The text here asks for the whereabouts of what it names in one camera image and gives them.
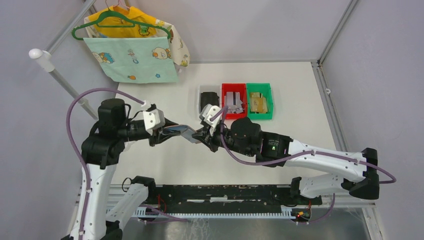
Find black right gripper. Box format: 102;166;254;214
192;119;254;157

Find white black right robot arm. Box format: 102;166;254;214
192;117;380;204

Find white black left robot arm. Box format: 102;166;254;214
64;98;174;240

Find silver cards stack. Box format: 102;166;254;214
225;91;244;114

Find gold cards stack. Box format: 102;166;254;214
249;92;268;114

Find white plastic bin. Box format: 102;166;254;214
197;84;221;114

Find mint cartoon print cloth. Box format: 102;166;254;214
83;37;179;84

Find green plastic bin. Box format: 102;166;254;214
246;83;274;120

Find yellow child shirt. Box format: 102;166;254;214
85;6;167;38

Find green clothes hanger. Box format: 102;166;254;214
71;7;172;41

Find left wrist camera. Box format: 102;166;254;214
141;103;166;136

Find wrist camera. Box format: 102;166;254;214
199;103;226;136
141;103;166;136

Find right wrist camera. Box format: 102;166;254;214
199;103;226;136

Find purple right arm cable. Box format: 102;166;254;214
210;105;397;185

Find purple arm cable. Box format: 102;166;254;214
210;105;397;185
65;87;148;240

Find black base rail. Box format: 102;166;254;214
144;184;323;214

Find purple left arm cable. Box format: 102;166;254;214
65;87;148;240

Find white cable duct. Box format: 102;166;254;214
132;207;306;220

